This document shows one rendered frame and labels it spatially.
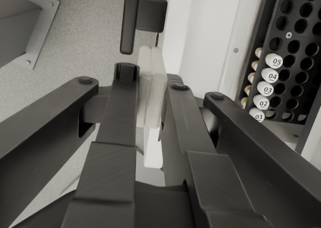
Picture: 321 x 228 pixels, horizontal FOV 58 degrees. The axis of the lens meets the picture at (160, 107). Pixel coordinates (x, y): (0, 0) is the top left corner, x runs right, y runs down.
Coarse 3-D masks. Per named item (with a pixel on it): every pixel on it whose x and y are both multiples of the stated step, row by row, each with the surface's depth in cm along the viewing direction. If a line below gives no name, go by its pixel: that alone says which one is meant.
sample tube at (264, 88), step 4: (248, 76) 31; (252, 76) 30; (252, 80) 30; (260, 84) 28; (264, 84) 28; (268, 84) 28; (260, 88) 28; (264, 88) 28; (268, 88) 28; (272, 88) 28; (260, 92) 28; (264, 92) 28; (268, 92) 28; (272, 92) 28
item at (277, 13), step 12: (276, 0) 26; (276, 12) 26; (288, 12) 26; (288, 24) 26; (276, 36) 27; (264, 48) 27; (276, 48) 28; (264, 60) 28; (252, 84) 29; (252, 96) 29
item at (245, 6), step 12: (240, 0) 31; (252, 0) 30; (240, 12) 31; (240, 24) 31; (240, 36) 32; (228, 48) 33; (240, 48) 32; (228, 60) 33; (228, 72) 33; (228, 84) 34
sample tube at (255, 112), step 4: (244, 100) 32; (244, 104) 31; (252, 108) 30; (256, 108) 29; (252, 112) 29; (256, 112) 29; (260, 112) 29; (256, 116) 29; (260, 116) 29; (264, 116) 29; (260, 120) 29
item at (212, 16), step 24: (216, 0) 31; (192, 24) 32; (216, 24) 32; (192, 48) 33; (216, 48) 33; (192, 72) 34; (216, 72) 35; (240, 72) 35; (264, 120) 37; (288, 144) 32
